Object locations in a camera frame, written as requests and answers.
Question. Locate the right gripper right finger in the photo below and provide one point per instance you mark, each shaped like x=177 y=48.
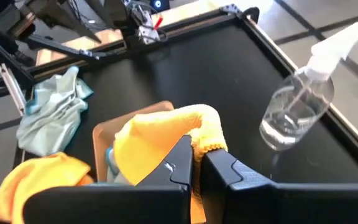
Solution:
x=275 y=205

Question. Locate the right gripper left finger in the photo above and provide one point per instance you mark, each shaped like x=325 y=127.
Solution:
x=110 y=205

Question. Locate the blue microfiber towel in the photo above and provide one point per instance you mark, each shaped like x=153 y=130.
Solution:
x=112 y=165
x=51 y=115

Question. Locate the orange microfiber towel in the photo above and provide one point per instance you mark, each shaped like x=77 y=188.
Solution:
x=36 y=183
x=154 y=137

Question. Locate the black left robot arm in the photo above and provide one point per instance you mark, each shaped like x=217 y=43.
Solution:
x=51 y=12

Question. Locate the orange plastic basket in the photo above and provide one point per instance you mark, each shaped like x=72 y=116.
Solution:
x=104 y=137

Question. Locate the clear spray bottle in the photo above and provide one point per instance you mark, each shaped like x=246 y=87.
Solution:
x=291 y=115

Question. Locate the black table mat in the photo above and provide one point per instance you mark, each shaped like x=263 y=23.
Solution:
x=197 y=77

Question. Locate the black metal table frame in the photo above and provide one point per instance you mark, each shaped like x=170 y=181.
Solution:
x=61 y=49

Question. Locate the black frame clamp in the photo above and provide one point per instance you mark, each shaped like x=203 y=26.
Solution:
x=250 y=12

